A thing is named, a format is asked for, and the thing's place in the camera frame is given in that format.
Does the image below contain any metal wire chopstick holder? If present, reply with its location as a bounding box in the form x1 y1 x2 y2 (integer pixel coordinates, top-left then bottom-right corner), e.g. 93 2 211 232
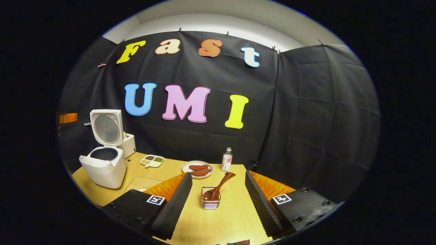
200 186 221 210

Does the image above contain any white toaster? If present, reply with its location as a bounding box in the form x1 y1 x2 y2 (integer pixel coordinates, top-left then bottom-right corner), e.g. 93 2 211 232
118 132 137 159

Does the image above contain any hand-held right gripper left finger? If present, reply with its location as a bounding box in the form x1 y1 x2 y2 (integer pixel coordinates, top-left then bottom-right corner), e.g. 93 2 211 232
100 172 193 241

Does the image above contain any brown wooden spoon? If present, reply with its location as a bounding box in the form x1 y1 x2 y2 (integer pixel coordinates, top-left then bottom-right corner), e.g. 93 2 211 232
202 172 236 202

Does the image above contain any small pink label bottle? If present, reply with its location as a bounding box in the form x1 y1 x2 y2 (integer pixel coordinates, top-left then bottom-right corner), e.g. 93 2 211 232
221 147 233 172

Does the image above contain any white rice cooker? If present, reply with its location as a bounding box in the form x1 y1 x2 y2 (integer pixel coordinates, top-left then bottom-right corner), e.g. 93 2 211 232
79 109 127 190

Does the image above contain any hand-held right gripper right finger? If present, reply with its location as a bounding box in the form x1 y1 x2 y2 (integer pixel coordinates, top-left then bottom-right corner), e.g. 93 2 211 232
245 170 338 239

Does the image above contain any white divided grain dish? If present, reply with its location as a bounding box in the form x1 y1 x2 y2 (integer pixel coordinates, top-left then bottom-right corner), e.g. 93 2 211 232
140 154 165 168

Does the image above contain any white round plate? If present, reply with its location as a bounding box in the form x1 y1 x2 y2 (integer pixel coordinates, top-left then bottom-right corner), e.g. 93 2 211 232
182 161 214 179

